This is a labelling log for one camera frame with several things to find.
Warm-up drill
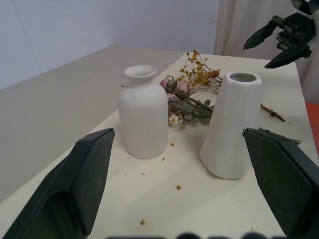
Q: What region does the white round bottle-shaped vase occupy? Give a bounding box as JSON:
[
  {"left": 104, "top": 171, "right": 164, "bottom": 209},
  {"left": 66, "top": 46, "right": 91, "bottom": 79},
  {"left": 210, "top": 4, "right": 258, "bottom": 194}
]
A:
[{"left": 117, "top": 65, "right": 168, "bottom": 160}]

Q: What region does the yellow dried flower bunch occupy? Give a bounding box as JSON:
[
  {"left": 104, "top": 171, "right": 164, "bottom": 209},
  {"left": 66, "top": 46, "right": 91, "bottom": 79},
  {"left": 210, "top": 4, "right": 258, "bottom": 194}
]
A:
[{"left": 179, "top": 49, "right": 287, "bottom": 123}]

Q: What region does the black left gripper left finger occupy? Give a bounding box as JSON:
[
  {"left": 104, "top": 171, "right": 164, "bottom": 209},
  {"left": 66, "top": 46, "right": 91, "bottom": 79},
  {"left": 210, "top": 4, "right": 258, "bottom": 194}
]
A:
[{"left": 0, "top": 127, "right": 116, "bottom": 239}]

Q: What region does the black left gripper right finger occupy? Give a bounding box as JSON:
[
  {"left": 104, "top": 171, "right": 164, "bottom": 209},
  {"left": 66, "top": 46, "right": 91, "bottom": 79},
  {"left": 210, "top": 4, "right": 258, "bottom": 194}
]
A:
[{"left": 242, "top": 127, "right": 319, "bottom": 239}]

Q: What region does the white faceted tapered vase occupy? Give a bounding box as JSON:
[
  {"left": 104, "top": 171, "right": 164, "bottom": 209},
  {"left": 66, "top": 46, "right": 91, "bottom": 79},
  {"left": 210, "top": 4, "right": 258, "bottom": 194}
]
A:
[{"left": 199, "top": 72, "right": 264, "bottom": 180}]

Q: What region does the pink rose dried bouquet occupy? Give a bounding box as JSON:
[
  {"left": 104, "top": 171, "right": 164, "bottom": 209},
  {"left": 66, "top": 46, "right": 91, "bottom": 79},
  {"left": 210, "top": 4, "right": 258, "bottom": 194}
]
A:
[{"left": 159, "top": 75, "right": 302, "bottom": 145}]

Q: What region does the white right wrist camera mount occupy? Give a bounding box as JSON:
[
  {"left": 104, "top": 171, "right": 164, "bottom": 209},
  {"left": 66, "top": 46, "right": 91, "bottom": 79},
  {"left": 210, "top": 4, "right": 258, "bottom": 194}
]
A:
[{"left": 290, "top": 0, "right": 319, "bottom": 16}]

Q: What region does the orange red object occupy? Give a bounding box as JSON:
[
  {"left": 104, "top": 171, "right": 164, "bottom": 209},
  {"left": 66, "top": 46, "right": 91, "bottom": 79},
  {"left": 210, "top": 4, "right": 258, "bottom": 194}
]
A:
[{"left": 306, "top": 101, "right": 319, "bottom": 160}]

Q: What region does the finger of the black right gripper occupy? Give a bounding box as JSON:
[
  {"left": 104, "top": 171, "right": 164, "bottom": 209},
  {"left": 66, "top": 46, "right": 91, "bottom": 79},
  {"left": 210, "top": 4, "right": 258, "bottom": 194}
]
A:
[
  {"left": 242, "top": 20, "right": 277, "bottom": 50},
  {"left": 264, "top": 41, "right": 312, "bottom": 69}
]

